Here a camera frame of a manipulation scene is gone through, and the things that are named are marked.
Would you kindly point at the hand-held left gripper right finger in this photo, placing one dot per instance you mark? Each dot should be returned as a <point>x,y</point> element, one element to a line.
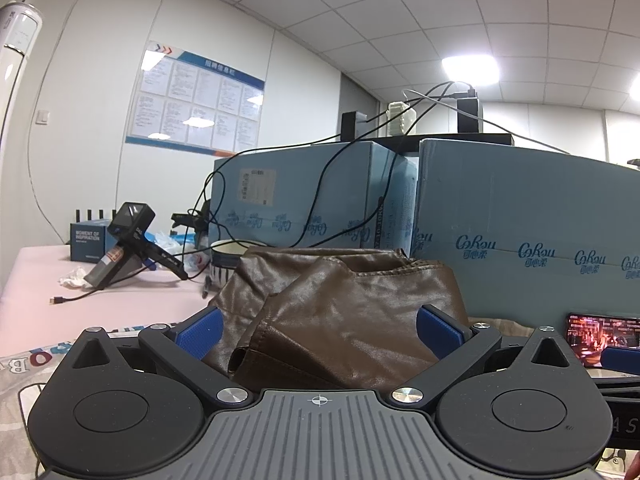
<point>440,332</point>

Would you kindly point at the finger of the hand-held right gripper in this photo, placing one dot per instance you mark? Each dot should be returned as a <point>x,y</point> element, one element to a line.
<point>622,360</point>

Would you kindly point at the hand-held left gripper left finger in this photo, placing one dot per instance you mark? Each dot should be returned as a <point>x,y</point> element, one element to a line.
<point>200,332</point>

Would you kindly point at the brown leather jacket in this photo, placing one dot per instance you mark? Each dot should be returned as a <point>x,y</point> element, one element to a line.
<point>340,320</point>

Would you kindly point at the smartphone with lit screen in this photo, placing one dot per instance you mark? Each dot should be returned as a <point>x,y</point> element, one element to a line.
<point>595,332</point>

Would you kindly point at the beige cloth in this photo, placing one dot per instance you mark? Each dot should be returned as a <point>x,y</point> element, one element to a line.
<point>515,329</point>

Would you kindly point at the white and dark bowl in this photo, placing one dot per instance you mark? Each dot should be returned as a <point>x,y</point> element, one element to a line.
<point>225,260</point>

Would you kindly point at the pink table mat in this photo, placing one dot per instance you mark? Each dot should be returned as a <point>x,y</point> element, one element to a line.
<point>125,310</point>

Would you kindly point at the clear plastic bags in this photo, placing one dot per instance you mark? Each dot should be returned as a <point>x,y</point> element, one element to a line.
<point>170,245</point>

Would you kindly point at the crumpled white tissue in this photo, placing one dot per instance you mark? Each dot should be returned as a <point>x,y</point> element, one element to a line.
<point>74,277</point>

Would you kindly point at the dark blue carton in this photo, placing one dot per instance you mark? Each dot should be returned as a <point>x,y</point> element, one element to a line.
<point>90,242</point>

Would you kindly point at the large blue foam board right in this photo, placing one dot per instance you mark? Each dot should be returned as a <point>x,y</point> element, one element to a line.
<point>525,200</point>

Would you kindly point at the black router antennas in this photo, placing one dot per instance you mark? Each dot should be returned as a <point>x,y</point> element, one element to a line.
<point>90,216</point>

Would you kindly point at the grey printed blanket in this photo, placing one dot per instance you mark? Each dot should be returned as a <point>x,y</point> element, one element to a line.
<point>20,375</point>

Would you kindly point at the black board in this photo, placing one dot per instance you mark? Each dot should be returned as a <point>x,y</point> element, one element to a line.
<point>450,141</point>

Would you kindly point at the black power adapters on shelf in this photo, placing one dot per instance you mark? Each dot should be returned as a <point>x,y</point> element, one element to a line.
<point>500,126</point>

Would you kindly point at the white power adapter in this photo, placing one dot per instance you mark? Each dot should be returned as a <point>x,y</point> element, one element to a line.
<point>401,117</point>

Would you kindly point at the black box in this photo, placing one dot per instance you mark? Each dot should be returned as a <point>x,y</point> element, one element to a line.
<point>354,126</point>
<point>469,116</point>

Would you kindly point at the black charger plug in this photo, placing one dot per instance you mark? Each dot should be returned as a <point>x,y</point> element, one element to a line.
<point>467,93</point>

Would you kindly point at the ceiling light panel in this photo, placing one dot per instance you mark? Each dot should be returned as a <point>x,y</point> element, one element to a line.
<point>470,69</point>

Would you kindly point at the white standing air conditioner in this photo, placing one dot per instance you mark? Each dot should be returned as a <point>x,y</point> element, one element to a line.
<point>15,60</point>

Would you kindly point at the black clamp mount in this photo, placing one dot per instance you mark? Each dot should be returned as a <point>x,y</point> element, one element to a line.
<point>190,219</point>

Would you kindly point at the wall notice poster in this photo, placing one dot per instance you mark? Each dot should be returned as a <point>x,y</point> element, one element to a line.
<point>195,100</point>

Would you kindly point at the white wall switch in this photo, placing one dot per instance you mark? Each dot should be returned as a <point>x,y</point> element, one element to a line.
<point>44,117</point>

